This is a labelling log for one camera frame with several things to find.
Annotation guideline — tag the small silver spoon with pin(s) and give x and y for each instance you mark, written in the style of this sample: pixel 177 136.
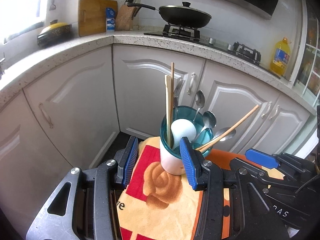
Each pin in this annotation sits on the small silver spoon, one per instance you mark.
pixel 200 101

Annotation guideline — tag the utensil holder cup teal rim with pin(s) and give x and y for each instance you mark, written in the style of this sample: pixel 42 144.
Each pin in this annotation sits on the utensil holder cup teal rim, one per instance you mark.
pixel 171 159

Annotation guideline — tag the wooden knife block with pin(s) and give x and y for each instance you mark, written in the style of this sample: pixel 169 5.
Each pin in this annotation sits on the wooden knife block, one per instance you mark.
pixel 124 18

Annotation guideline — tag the brown wooden chopstick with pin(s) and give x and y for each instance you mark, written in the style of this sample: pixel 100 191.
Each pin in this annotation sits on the brown wooden chopstick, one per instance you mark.
pixel 172 100

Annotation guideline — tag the light bamboo chopstick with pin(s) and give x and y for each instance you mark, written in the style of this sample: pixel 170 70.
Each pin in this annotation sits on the light bamboo chopstick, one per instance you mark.
pixel 167 80
pixel 209 144

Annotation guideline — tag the orange yellow red towel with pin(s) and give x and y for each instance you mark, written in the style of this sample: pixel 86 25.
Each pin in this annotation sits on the orange yellow red towel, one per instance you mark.
pixel 156 204

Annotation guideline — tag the round silver spoon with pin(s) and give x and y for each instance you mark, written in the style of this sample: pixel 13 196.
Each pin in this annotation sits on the round silver spoon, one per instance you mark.
pixel 209 121

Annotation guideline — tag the cabinet door handle pair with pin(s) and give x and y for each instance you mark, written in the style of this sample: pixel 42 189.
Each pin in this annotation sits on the cabinet door handle pair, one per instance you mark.
pixel 275 112
pixel 268 108

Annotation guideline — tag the silver fork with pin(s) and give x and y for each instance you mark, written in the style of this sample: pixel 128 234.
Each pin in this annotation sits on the silver fork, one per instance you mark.
pixel 177 91

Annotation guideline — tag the yellow oil bottle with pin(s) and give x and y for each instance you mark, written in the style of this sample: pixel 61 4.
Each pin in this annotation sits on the yellow oil bottle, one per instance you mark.
pixel 280 57

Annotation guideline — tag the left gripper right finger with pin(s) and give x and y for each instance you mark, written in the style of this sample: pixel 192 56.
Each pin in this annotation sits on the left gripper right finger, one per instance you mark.
pixel 192 166

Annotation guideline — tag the wooden cutting board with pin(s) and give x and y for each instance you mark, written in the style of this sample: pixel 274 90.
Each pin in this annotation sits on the wooden cutting board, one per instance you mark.
pixel 92 16

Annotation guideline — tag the gas stove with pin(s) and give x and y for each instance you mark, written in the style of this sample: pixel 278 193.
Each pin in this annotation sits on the gas stove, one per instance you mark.
pixel 193 35

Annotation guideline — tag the glass door cabinet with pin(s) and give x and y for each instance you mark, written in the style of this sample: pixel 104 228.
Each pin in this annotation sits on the glass door cabinet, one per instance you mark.
pixel 305 75

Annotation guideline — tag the black frying pan with lid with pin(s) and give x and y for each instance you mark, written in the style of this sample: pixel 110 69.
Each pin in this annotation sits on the black frying pan with lid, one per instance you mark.
pixel 183 16

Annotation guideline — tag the blue white carton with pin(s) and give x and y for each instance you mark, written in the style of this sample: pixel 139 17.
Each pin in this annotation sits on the blue white carton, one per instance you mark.
pixel 110 19

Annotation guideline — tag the white rice paddle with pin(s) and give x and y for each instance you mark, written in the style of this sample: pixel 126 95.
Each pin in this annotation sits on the white rice paddle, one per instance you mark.
pixel 182 128

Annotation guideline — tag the cabinet door handle pair right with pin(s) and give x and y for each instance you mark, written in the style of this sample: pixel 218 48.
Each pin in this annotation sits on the cabinet door handle pair right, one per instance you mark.
pixel 275 112

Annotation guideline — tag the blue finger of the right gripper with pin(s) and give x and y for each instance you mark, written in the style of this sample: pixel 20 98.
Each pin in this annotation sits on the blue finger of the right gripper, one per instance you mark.
pixel 261 158

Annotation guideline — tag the cabinet door handle pair left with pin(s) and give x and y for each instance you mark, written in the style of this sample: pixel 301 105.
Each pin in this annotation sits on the cabinet door handle pair left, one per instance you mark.
pixel 268 108

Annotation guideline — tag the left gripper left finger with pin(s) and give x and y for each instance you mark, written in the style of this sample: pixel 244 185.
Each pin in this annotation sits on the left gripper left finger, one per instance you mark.
pixel 126 159

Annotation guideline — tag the yellow black pot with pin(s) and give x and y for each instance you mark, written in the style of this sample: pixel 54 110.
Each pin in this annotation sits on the yellow black pot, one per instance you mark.
pixel 55 33

